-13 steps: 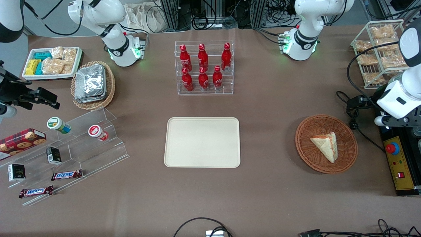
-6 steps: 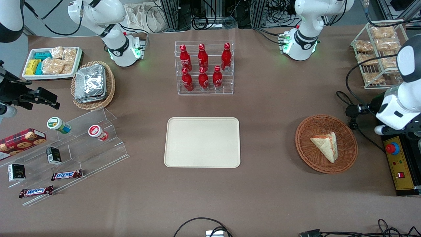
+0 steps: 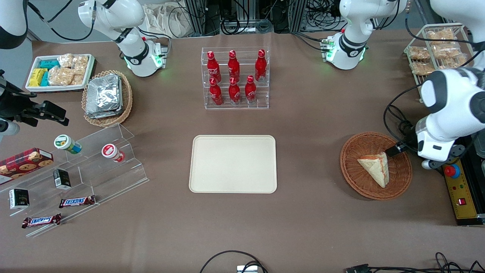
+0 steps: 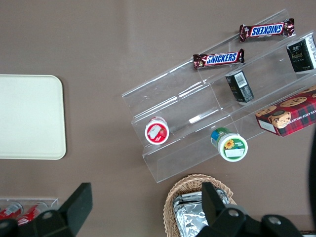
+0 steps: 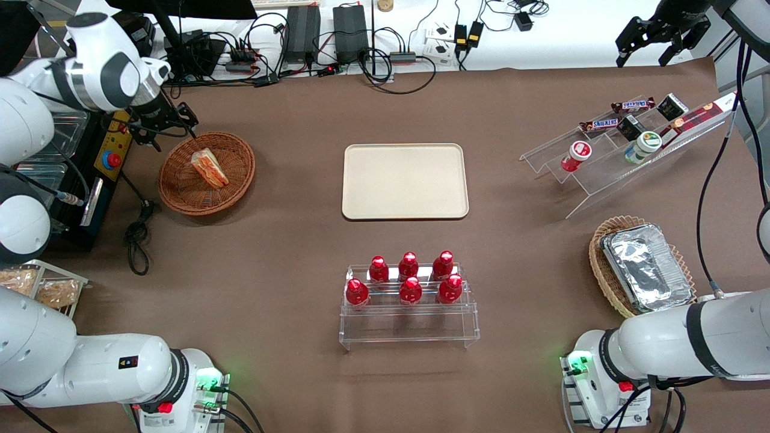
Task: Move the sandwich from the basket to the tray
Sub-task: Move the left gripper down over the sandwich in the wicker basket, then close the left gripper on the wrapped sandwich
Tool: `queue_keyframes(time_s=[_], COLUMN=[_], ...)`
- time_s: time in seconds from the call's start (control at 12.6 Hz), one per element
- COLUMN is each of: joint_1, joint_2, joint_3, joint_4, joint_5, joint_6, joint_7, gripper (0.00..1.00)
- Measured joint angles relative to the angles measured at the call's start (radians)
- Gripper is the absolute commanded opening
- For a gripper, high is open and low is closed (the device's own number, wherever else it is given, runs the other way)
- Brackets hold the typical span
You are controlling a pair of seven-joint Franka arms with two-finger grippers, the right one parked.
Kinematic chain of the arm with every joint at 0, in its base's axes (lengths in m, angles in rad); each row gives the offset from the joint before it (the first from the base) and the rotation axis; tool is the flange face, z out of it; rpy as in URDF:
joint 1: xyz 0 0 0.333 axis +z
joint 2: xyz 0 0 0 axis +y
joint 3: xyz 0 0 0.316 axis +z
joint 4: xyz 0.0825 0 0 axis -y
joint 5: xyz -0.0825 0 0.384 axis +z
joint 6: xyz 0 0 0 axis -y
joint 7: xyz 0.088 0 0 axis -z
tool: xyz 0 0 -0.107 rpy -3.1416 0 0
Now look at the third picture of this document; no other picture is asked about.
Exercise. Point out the red cola bottle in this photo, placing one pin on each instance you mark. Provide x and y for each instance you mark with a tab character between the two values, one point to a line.
234	94
260	66
216	94
250	91
213	68
233	66

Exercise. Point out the beige plastic serving tray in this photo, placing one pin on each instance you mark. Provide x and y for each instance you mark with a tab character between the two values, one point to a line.
233	163

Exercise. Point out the black flat appliance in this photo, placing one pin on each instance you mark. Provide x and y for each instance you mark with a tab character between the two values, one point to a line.
473	163

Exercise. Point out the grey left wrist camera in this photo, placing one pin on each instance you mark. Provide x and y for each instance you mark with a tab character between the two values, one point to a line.
430	164

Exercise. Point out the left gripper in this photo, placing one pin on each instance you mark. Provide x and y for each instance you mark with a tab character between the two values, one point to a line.
404	146

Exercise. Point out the teal snack pack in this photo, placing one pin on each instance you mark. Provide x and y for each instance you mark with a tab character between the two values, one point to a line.
45	79
48	63

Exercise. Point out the small black white carton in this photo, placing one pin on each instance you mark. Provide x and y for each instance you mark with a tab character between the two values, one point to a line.
19	198

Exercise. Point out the yellow control panel box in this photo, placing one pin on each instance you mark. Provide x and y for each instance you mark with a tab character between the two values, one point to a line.
464	189

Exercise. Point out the red emergency stop button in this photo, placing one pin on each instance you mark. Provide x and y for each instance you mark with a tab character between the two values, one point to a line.
452	171

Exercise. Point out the clear bag of fried snacks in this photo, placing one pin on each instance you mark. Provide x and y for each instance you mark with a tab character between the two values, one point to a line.
445	51
440	35
418	53
454	61
422	68

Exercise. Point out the clear bag of crackers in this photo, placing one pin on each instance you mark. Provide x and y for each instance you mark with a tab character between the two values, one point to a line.
80	64
78	79
60	76
65	60

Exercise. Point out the clear plastic container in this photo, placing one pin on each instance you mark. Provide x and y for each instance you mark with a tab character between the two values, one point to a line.
481	149

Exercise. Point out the aluminium frame rack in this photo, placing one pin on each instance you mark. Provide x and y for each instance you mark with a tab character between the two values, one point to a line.
197	17

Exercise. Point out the round brown wicker basket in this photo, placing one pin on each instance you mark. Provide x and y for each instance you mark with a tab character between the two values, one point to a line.
398	182

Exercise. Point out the clear acrylic stepped display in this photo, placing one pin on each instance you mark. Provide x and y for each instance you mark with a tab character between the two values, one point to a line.
106	178

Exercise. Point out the yellow snack pack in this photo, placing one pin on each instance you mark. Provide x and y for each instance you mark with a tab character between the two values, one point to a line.
37	77

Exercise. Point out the red plaid cookie box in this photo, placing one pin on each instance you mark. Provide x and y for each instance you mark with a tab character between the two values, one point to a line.
22	163

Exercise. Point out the oval wicker basket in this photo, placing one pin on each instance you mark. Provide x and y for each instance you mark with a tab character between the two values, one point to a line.
127	98

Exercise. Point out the white plug adapter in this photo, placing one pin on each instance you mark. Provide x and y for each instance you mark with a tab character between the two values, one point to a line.
247	269

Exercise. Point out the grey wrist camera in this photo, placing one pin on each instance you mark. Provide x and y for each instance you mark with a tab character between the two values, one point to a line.
430	164
8	129

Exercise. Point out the clear acrylic bottle rack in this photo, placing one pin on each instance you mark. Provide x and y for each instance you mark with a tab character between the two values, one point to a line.
242	106

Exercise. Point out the silver foil pouch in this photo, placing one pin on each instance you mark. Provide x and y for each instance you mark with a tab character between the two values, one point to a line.
102	113
103	93

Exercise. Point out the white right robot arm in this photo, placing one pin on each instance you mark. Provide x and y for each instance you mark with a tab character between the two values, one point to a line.
113	17

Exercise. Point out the red lid yogurt cup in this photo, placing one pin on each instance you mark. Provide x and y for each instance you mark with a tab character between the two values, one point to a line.
111	152

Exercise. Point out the snickers chocolate bar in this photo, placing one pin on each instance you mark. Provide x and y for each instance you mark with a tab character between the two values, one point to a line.
77	201
41	220

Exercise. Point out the white rectangular snack tray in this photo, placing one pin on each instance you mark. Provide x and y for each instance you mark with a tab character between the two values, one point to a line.
57	88

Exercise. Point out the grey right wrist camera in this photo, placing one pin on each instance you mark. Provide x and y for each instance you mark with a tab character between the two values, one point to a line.
8	129

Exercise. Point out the beige cloth bag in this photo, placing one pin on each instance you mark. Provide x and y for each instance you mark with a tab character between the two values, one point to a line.
166	21

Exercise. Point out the green lid yogurt cup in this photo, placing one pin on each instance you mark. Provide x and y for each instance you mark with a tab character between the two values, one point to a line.
66	143

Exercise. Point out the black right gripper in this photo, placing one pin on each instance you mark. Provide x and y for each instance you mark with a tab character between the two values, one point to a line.
16	107

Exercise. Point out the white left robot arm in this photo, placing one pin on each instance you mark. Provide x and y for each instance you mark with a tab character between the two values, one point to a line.
458	94

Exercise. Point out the triangular sandwich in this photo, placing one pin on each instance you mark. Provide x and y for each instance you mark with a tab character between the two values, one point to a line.
377	168

